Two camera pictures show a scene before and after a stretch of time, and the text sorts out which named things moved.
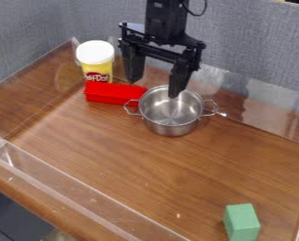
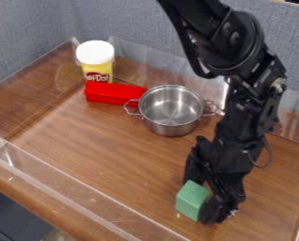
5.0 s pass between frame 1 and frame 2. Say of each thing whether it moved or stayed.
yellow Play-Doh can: stayed
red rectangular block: stayed
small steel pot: stayed
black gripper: moved
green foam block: moved
